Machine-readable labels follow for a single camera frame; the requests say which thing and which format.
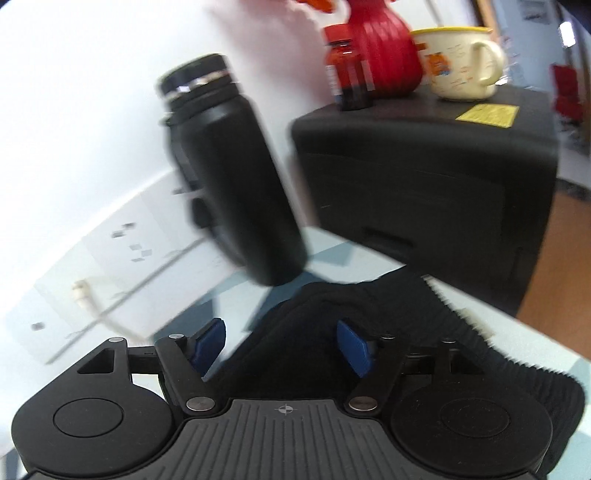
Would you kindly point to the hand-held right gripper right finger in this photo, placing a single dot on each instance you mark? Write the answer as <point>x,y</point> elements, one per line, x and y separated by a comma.
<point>353,350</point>

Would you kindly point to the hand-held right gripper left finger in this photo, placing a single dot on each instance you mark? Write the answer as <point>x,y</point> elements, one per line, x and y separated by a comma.
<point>210,344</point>

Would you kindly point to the black garment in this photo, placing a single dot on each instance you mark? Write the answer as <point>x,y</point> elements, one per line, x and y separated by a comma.
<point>300,332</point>

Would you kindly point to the geometric patterned sheet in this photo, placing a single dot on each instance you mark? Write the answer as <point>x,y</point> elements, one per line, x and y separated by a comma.
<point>508,341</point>

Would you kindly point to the black water bottle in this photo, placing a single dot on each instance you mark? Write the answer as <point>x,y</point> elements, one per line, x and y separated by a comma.
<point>235,175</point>

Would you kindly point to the black storage box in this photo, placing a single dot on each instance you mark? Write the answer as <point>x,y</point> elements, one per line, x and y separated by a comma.
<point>415,184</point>

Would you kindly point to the amber pill bottle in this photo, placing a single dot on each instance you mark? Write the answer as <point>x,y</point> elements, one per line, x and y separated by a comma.
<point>346,69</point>

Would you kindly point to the red ribbed vase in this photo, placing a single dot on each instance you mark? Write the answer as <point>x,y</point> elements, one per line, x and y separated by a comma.
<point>383,50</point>

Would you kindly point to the cream mug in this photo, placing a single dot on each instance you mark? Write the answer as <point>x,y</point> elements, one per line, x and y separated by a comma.
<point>452,64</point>

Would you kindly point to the orange artificial flowers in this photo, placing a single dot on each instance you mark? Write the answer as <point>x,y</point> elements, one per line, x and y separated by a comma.
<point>323,4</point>

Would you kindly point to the white wall socket panel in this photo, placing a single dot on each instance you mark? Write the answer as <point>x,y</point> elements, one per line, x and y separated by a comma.
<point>115,277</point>

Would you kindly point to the black wall plug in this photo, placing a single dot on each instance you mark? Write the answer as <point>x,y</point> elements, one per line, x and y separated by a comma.
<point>201,212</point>

